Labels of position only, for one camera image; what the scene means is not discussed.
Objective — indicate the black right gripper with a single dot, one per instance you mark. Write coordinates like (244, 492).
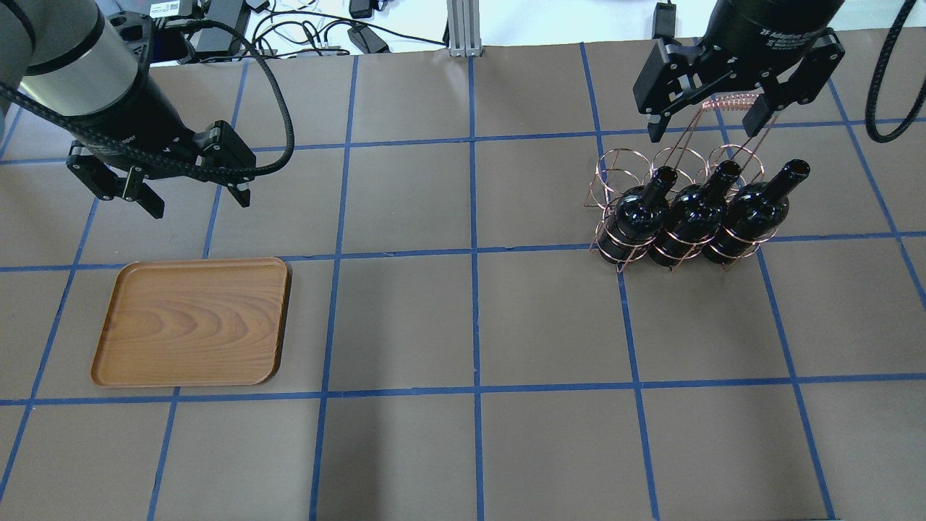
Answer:
(767, 25)

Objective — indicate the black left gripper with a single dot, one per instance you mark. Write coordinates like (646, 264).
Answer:
(137, 123)

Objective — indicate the dark wine bottle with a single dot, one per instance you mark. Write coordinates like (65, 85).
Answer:
(755, 213)
(694, 217)
(640, 212)

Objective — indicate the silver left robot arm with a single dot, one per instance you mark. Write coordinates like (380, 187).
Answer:
(94, 70)

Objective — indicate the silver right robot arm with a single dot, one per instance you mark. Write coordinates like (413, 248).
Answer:
(784, 50)

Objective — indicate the wooden tray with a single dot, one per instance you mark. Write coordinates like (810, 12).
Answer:
(217, 322)

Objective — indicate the copper wire bottle basket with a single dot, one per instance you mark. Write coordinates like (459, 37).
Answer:
(621, 169)

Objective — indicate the aluminium frame post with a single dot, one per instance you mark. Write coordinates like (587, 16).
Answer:
(463, 23)

